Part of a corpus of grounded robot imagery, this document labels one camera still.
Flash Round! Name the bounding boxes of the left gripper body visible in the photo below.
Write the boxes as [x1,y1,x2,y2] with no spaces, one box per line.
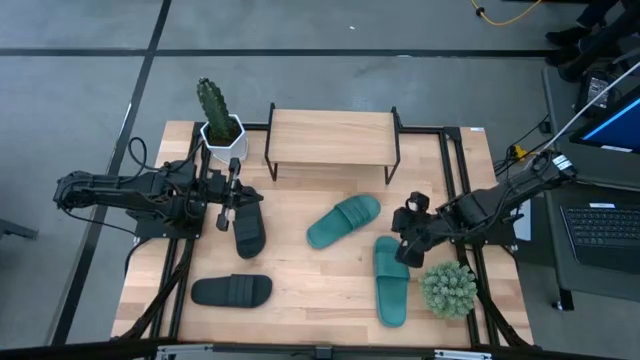
[207,158,251,232]

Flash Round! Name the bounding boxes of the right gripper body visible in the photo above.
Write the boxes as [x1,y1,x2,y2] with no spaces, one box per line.
[391,205,441,250]

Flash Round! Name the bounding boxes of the black rubber slide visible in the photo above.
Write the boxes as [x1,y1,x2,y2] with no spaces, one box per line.
[190,273,274,309]
[232,198,267,260]

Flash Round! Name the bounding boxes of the green rubber slide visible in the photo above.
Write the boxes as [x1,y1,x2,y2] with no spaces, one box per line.
[305,194,382,250]
[373,235,411,329]

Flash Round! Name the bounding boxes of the wooden shelf black metal legs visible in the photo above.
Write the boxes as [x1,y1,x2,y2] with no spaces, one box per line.
[263,102,403,186]

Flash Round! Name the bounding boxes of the white hexagonal plant pot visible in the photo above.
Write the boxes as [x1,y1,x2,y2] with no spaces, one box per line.
[199,113,250,165]

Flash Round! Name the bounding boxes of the round green succulent plant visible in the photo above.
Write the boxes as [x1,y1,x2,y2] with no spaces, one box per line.
[418,260,479,321]

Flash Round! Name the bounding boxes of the green cactus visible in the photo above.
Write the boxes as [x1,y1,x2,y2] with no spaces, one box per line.
[196,77,240,146]

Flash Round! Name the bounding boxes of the grey side table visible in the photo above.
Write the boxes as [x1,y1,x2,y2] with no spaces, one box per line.
[542,64,640,311]

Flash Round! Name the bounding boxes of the black laptop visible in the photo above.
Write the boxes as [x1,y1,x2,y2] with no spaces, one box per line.
[559,202,640,275]

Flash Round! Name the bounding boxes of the grey metal furniture leg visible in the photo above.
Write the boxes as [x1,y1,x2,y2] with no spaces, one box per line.
[0,218,39,240]

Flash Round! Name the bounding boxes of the monitor with blue screen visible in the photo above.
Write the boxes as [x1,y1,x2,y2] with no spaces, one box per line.
[569,94,640,155]

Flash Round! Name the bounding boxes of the black power adapter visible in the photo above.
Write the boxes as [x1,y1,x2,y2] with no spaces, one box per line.
[574,69,619,114]

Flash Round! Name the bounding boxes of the person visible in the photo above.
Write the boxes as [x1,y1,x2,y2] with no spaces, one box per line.
[544,0,640,84]

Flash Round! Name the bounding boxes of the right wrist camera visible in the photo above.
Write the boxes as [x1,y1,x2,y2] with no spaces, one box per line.
[407,192,431,214]

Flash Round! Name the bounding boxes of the black aluminium table frame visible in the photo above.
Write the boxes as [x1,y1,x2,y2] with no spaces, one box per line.
[112,121,534,351]

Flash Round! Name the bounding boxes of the silver aluminium bracket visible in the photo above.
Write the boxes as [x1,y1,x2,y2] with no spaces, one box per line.
[434,349,494,360]
[157,344,214,360]

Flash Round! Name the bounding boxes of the black camera mount frame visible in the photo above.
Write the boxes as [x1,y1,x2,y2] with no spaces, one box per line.
[0,338,640,360]

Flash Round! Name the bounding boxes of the white cable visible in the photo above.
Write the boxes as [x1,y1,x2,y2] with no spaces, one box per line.
[542,59,640,151]

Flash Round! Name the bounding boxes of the yellow cable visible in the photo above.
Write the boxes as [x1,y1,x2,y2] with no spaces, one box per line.
[469,0,544,27]

